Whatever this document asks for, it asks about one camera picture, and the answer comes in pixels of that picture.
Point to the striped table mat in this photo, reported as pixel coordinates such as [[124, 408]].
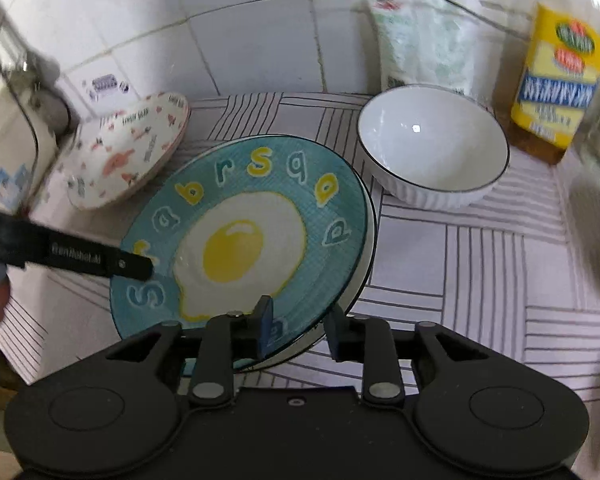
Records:
[[430, 260]]

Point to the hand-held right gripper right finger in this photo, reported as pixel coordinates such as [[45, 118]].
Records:
[[336, 335]]

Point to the teal fried egg plate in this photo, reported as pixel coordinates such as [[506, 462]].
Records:
[[240, 240]]

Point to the white pink patterned bowl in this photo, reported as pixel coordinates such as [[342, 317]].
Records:
[[125, 155]]

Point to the white green plastic packet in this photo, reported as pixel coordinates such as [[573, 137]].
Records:
[[425, 45]]

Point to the wall sticker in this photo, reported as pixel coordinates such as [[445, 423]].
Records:
[[106, 86]]

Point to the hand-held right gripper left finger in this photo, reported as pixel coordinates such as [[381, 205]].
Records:
[[265, 322]]

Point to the white appliance blue label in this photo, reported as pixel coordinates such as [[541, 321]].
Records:
[[15, 135]]

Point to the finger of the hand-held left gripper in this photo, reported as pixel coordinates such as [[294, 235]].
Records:
[[130, 264]]

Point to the white ribbed bowl black rim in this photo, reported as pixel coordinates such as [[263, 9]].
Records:
[[430, 145]]

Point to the yellow label oil bottle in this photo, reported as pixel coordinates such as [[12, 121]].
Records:
[[555, 85]]

